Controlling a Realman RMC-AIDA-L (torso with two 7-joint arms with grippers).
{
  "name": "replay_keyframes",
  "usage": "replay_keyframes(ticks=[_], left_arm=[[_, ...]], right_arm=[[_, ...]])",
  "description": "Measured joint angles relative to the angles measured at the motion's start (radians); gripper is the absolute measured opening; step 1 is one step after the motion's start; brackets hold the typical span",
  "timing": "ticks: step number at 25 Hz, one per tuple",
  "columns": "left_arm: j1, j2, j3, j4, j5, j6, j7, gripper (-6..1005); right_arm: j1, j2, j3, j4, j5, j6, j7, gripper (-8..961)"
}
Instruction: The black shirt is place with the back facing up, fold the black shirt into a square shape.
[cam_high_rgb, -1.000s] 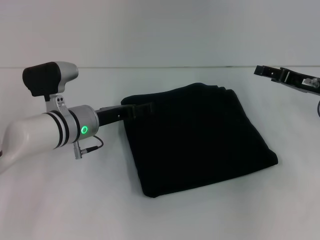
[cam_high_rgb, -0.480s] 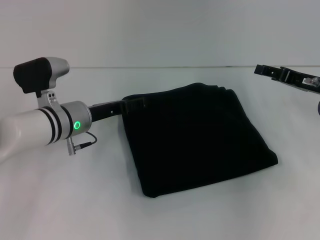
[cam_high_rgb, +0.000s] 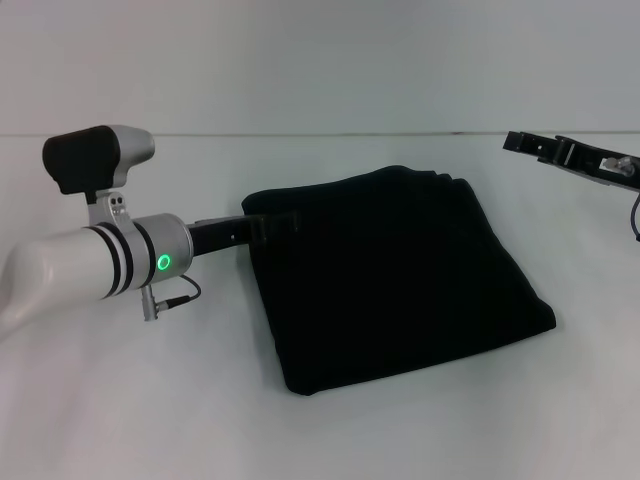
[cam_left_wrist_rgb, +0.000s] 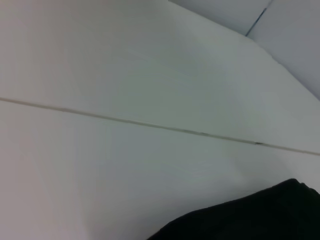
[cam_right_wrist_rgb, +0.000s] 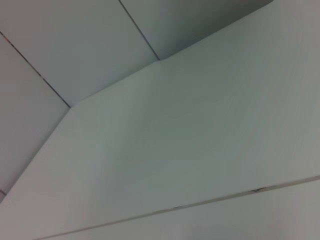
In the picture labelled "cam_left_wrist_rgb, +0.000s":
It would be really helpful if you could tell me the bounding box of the black t-shirt with pink print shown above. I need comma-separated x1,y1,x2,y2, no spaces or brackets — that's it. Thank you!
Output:
146,178,320,240

